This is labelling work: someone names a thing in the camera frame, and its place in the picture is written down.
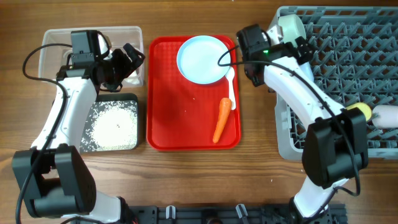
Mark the green bowl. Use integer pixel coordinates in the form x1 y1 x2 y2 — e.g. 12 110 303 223
278 14 306 47

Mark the white tissue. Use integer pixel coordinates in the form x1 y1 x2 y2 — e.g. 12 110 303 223
124 71 141 85

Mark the pile of white rice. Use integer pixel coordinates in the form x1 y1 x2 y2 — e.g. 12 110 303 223
80 101 139 152

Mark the yellow plastic cup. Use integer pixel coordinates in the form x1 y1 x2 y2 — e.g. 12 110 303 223
346 102 373 121

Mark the light blue plate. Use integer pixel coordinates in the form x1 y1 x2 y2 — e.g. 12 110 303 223
177 35 232 85

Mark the orange carrot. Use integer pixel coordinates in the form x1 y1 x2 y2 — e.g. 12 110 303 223
213 98 232 144

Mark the pink plastic cup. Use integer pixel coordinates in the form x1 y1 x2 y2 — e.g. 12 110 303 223
373 105 397 129

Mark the light blue bowl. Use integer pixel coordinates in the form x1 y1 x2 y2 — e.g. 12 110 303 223
300 62 314 82

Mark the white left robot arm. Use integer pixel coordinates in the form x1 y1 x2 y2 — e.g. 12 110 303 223
12 44 145 223

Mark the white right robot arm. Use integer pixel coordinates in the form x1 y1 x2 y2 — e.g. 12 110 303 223
263 37 368 223

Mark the grey dishwasher rack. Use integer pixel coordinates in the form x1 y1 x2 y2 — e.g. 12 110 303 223
268 6 397 160

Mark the black tray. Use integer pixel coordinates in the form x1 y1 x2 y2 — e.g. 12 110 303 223
79 93 140 153

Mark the clear plastic bin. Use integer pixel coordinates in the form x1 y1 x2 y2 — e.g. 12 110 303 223
38 26 145 88

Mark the white plastic spoon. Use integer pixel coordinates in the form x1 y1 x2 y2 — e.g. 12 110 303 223
225 67 236 110

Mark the red tray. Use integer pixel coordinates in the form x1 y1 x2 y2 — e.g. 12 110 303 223
146 35 241 151

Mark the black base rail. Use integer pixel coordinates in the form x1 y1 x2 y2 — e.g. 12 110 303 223
124 203 348 224

